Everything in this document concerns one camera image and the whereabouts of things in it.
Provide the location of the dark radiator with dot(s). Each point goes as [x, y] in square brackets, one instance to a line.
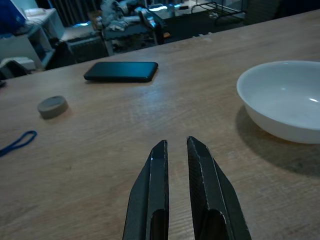
[87, 50]

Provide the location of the white ceramic bowl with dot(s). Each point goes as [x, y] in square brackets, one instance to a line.
[275, 100]

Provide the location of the pile of clothes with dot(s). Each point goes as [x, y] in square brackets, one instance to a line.
[115, 15]

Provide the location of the grey tape roll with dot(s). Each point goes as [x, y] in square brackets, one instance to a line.
[52, 107]

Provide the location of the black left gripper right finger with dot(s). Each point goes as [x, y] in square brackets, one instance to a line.
[212, 190]

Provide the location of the black smartphone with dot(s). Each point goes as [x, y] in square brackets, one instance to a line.
[120, 71]

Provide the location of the blue bag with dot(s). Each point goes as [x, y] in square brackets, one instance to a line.
[10, 17]

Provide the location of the white shelf unit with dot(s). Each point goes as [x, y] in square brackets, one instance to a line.
[15, 47]

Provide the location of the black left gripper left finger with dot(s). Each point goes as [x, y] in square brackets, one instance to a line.
[157, 190]

